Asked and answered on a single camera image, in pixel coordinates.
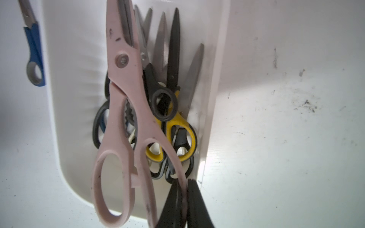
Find blue handled scissors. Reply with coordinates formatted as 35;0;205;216
18;0;46;87

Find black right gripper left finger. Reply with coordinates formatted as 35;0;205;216
156;180;183;228

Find black scissors in box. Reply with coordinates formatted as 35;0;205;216
92;73;110;148

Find black handled scissors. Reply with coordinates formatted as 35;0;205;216
134;5;178;122

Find white plastic storage box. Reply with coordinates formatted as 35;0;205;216
41;0;232;221

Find yellow handled scissors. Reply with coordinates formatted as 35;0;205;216
144;42;205;163

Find pink kitchen scissors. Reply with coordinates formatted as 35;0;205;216
91;1;188;228

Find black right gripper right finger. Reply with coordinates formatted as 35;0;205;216
187;179;214;228

